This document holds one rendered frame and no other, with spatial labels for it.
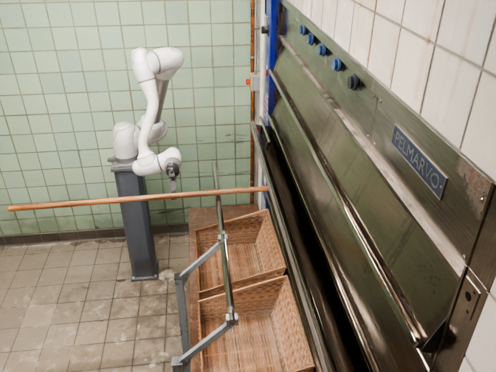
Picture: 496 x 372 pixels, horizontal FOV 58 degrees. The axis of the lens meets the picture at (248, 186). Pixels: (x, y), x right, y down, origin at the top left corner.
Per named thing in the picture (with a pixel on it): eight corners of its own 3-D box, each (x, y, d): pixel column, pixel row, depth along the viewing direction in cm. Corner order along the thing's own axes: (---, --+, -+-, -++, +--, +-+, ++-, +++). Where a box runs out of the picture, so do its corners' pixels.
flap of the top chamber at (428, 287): (275, 74, 240) (289, 37, 231) (430, 351, 89) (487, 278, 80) (268, 71, 239) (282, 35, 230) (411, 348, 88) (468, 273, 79)
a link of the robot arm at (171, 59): (129, 136, 310) (156, 127, 323) (142, 152, 305) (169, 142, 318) (145, 44, 253) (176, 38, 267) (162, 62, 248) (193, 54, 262)
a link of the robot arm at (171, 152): (184, 169, 264) (162, 175, 264) (183, 156, 277) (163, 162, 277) (178, 153, 258) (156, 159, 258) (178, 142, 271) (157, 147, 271)
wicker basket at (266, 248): (268, 241, 297) (269, 207, 282) (286, 304, 250) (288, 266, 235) (194, 248, 291) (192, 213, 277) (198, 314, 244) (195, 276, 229)
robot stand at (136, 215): (133, 264, 364) (114, 155, 311) (159, 262, 366) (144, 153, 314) (131, 282, 346) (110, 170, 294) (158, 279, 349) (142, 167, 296)
